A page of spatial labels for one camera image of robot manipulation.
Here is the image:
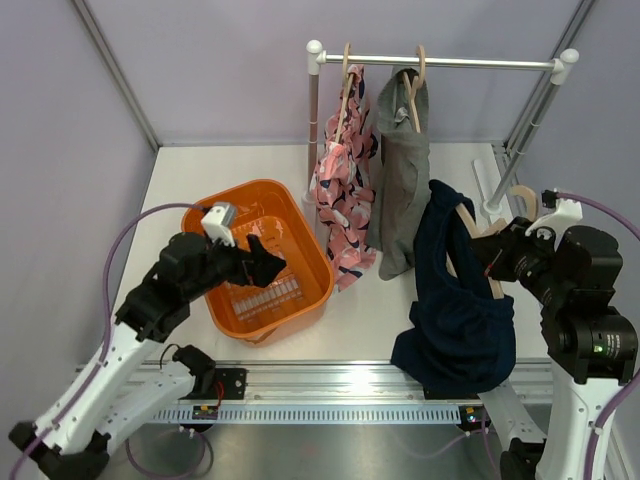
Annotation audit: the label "pink shark print shorts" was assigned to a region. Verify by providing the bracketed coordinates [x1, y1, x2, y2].
[310, 65, 379, 291]

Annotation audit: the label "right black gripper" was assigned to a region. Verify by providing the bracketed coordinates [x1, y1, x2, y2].
[469, 215, 571, 305]

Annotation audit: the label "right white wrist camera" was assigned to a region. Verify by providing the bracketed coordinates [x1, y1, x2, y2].
[525, 189, 583, 240]

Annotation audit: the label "white slotted cable duct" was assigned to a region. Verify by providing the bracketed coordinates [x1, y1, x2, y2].
[148, 404, 461, 425]

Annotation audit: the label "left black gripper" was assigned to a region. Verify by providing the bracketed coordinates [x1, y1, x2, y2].
[184, 230, 286, 302]

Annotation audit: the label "beige hanger of navy shorts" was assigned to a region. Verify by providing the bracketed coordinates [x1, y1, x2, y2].
[455, 185, 539, 299]

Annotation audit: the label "orange plastic laundry basket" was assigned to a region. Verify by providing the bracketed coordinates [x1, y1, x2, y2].
[181, 179, 334, 347]

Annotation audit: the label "metal clothes rack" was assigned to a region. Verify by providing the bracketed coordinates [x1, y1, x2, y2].
[306, 40, 580, 217]

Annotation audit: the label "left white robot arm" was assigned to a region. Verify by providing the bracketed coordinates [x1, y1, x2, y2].
[9, 233, 286, 479]

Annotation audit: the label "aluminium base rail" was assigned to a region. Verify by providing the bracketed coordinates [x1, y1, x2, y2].
[74, 362, 556, 401]

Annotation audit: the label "beige hanger of grey shorts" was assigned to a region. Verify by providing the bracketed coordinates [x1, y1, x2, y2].
[402, 45, 426, 133]

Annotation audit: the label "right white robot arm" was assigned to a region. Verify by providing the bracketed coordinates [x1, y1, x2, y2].
[470, 217, 639, 479]

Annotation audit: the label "beige hanger under pink shorts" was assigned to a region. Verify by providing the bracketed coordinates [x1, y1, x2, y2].
[334, 42, 361, 144]

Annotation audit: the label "grey fabric shorts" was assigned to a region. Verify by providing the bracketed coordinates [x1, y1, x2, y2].
[366, 66, 431, 281]

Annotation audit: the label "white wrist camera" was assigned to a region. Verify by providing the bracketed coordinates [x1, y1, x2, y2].
[201, 202, 237, 247]
[525, 189, 583, 240]

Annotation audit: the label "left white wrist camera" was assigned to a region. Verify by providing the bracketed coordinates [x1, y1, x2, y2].
[201, 202, 237, 247]

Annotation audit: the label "navy blue mesh shorts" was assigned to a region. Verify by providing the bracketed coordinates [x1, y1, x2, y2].
[390, 180, 516, 395]

